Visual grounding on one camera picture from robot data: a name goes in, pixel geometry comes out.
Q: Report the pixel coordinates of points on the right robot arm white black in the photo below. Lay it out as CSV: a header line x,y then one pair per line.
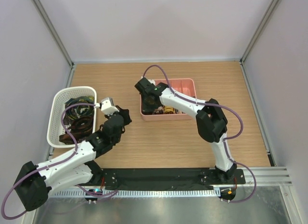
x,y
210,120

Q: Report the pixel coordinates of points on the aluminium frame post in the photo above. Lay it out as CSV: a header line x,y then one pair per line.
x,y
260,28
47,21

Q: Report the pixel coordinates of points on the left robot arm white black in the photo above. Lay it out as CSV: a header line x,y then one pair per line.
x,y
35,183

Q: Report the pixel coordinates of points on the left aluminium frame post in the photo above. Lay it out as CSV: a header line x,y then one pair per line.
x,y
47,21

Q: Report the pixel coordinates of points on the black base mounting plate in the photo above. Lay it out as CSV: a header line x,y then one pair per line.
x,y
168,179

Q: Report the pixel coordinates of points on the dark red patterned tie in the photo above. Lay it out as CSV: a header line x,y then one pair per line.
x,y
147,108

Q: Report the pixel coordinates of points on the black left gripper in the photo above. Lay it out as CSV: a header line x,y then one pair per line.
x,y
125,113

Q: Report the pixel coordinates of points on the right aluminium frame post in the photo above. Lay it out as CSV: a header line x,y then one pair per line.
x,y
260,28

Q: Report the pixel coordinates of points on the perforated metal cable rail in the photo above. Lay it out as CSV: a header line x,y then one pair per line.
x,y
78,193

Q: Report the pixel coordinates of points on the rolled yellow tie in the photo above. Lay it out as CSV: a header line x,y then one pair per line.
x,y
169,110

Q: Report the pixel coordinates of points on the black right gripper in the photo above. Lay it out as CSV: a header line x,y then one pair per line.
x,y
142,98

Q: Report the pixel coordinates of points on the white perforated plastic basket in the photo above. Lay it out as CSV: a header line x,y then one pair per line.
x,y
55,128

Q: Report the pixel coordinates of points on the rolled white floral tie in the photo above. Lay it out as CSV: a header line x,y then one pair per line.
x,y
178,111

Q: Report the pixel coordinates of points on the pink divided organizer tray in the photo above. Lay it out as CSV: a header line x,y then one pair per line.
x,y
185,86

